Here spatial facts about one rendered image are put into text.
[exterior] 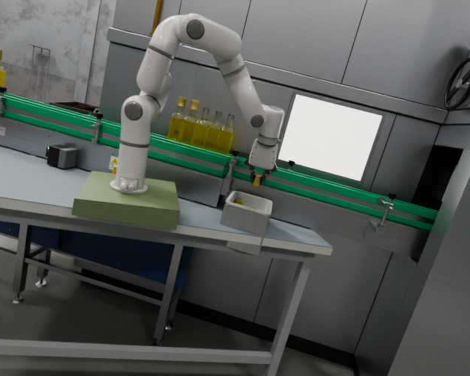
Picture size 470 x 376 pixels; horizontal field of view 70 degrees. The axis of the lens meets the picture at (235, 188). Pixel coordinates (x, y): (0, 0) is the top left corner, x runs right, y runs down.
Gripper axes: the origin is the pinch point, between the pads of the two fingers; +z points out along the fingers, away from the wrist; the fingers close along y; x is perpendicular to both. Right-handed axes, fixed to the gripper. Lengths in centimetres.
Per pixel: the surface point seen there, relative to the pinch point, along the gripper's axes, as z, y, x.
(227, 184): 6.9, 11.6, -0.7
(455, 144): -26, -73, -20
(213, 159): -0.9, 19.7, -4.9
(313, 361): 99, -53, -4
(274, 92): -26.4, 2.8, -38.3
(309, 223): 18.3, -26.9, -6.5
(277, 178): 4.2, -8.5, -13.1
